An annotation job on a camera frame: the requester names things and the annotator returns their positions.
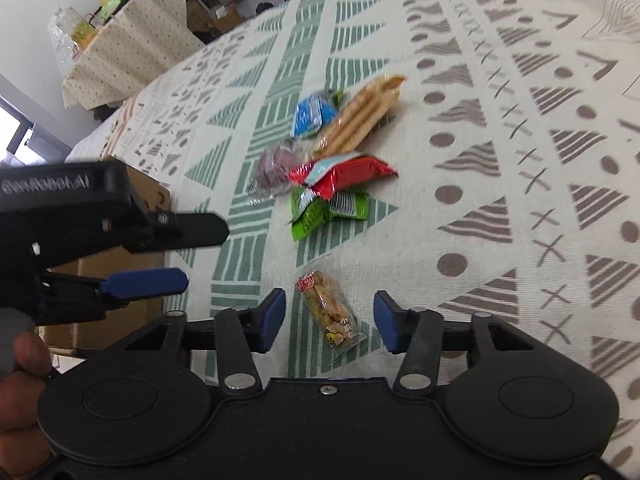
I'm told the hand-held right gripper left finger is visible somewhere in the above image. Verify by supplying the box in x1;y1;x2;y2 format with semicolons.
120;288;287;396

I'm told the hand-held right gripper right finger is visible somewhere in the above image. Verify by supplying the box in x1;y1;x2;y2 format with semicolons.
372;290;538;393

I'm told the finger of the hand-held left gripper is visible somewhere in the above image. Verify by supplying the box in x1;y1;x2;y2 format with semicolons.
127;210;231;255
47;267;190;312

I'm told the yellow nut snack packet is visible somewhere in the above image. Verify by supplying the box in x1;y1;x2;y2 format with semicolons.
295;269;368;352

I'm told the brown cardboard box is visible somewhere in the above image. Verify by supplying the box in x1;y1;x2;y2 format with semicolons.
37;157;173;357

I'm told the person's left hand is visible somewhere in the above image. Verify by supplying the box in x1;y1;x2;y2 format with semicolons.
0;332;55;480

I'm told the purple snack packet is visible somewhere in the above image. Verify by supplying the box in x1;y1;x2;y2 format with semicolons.
247;142;301;206

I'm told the green snack packet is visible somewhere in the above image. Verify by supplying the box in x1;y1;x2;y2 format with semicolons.
287;187;371;241

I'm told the red snack packet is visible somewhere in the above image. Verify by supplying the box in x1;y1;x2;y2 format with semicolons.
287;152;399;202

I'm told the small blue snack packet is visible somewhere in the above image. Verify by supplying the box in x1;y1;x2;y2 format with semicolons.
292;89;347;138

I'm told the clear plastic bag of items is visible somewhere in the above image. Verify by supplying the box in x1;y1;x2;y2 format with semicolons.
47;6;83;76

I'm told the yellow liquid bottle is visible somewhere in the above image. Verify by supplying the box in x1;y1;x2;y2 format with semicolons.
71;16;101;47

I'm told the table with dotted tablecloth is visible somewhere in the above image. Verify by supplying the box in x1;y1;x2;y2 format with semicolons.
61;0;206;111

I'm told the breadstick snack packet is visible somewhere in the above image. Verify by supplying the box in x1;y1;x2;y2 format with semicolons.
312;74;407;158

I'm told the patterned blanket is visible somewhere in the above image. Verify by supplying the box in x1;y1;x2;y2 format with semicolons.
65;0;640;461

